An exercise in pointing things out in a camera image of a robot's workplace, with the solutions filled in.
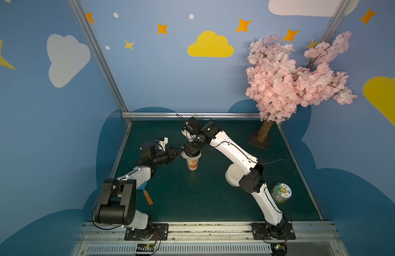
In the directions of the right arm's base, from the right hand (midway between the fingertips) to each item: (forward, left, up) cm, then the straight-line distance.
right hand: (193, 147), depth 84 cm
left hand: (-1, +5, -2) cm, 6 cm away
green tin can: (-18, -46, -10) cm, 50 cm away
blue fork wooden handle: (-17, +28, -18) cm, 37 cm away
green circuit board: (-45, +19, -21) cm, 53 cm away
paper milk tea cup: (-5, 0, -7) cm, 8 cm away
